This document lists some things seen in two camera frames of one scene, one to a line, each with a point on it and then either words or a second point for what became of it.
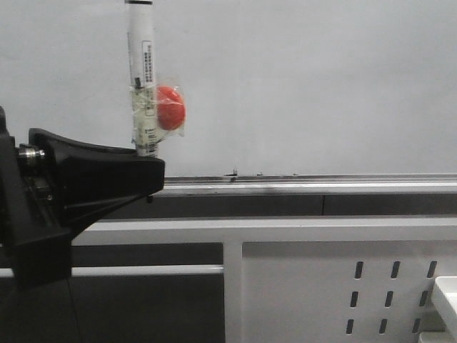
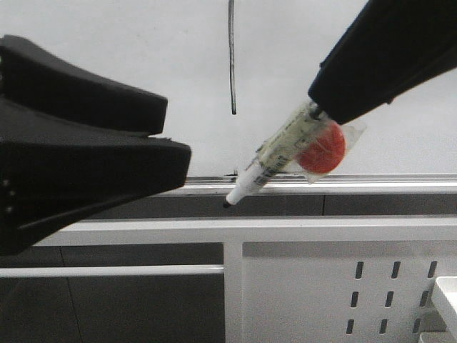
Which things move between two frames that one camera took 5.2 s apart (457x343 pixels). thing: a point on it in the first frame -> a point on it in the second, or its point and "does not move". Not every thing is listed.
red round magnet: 171,108 -> 325,151
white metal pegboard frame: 302,279 does not move
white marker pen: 142,77 -> 276,156
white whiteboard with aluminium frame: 281,96 does not move
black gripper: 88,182 -> 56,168
